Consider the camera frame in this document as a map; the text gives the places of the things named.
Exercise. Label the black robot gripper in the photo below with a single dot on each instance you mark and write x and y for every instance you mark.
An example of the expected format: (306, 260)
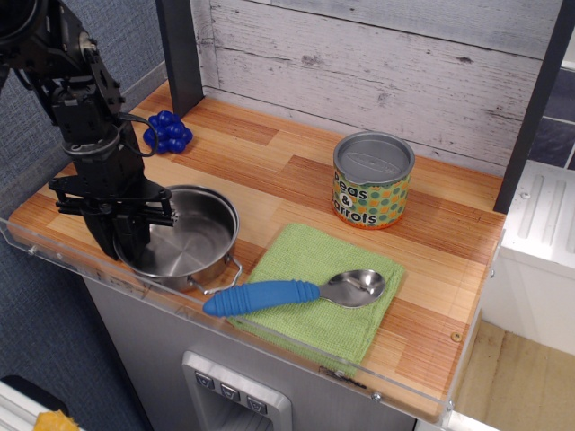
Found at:
(110, 183)

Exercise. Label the silver steel pot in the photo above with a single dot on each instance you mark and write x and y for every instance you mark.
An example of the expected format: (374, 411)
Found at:
(197, 250)

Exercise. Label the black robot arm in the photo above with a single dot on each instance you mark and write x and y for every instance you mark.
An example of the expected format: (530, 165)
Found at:
(52, 55)

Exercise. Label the blue plastic blueberry cluster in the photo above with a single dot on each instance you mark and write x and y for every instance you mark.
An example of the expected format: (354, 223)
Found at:
(168, 134)

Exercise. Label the peas and carrots can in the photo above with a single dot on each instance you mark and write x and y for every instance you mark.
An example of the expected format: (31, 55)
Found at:
(371, 179)

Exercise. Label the clear acrylic table guard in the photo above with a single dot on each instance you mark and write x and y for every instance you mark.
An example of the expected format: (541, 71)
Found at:
(332, 307)

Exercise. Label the grey toy fridge cabinet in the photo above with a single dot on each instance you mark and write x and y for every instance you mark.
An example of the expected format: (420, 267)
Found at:
(151, 342)

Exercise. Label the silver dispenser button panel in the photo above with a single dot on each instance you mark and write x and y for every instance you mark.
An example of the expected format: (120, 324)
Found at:
(223, 399)

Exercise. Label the yellow object at corner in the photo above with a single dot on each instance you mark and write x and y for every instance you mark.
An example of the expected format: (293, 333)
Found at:
(55, 421)

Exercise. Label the white toy sink unit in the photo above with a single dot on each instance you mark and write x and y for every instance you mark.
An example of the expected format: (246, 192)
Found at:
(530, 291)

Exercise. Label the dark grey left post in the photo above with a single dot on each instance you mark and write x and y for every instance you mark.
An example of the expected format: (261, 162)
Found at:
(180, 54)

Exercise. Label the dark grey post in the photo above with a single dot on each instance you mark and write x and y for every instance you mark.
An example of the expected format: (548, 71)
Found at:
(180, 54)
(544, 83)

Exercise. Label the blue handled metal spoon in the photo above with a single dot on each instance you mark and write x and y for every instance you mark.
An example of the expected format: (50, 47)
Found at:
(351, 289)

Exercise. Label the dark grey right post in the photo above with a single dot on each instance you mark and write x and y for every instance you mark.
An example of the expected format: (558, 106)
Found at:
(544, 83)

